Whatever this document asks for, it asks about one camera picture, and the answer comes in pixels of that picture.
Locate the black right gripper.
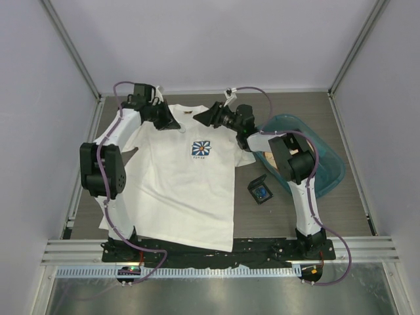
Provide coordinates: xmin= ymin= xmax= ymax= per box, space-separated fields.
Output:
xmin=192 ymin=102 xmax=242 ymax=134

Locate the white t-shirt flower print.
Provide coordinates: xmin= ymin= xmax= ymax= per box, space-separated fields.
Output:
xmin=122 ymin=104 xmax=255 ymax=251

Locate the dark blue round brooch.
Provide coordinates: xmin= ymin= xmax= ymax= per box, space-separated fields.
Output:
xmin=255 ymin=187 xmax=267 ymax=200

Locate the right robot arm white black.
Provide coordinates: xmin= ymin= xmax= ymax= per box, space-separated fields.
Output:
xmin=194 ymin=102 xmax=327 ymax=259

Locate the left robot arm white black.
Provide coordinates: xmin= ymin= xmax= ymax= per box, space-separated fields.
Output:
xmin=79 ymin=98 xmax=180 ymax=263

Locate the beige plate with bird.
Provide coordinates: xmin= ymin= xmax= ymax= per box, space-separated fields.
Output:
xmin=263 ymin=152 xmax=278 ymax=171

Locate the teal plastic basin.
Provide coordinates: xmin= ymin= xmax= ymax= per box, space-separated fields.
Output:
xmin=258 ymin=114 xmax=345 ymax=198

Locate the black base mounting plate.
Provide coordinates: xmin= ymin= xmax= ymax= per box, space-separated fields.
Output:
xmin=100 ymin=238 xmax=336 ymax=269

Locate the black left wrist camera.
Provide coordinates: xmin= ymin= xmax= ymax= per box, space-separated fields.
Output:
xmin=126 ymin=83 xmax=157 ymax=109

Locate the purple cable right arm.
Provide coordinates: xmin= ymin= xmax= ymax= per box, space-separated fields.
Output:
xmin=232 ymin=86 xmax=354 ymax=285

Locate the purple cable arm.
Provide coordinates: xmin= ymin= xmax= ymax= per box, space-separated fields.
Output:
xmin=98 ymin=80 xmax=168 ymax=285
xmin=232 ymin=86 xmax=354 ymax=285

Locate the black frame box right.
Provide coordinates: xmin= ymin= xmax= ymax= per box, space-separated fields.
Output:
xmin=247 ymin=174 xmax=273 ymax=205

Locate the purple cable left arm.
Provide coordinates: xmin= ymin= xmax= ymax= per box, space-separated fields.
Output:
xmin=98 ymin=80 xmax=168 ymax=285

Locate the white slotted cable duct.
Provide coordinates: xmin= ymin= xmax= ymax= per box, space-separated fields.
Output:
xmin=56 ymin=265 xmax=301 ymax=279

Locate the aluminium frame rail front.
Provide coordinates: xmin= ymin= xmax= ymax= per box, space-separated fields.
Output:
xmin=41 ymin=236 xmax=399 ymax=266

